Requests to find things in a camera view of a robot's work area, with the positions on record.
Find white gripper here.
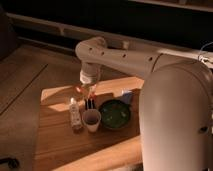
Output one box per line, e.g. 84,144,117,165
78,62,102,94

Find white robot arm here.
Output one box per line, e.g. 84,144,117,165
75,37,213,171

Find white ceramic cup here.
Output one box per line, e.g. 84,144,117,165
82,109,101,132

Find black striped object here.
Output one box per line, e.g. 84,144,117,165
85,98,96,110

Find white bottle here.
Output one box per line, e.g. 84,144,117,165
69,98,82,131

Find blue cloth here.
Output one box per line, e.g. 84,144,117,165
121,90,133,104

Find green bowl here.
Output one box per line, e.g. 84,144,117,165
99,99,131,130

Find black chair caster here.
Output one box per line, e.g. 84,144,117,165
0,158,20,169

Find white cable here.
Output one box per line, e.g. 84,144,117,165
197,41,213,64

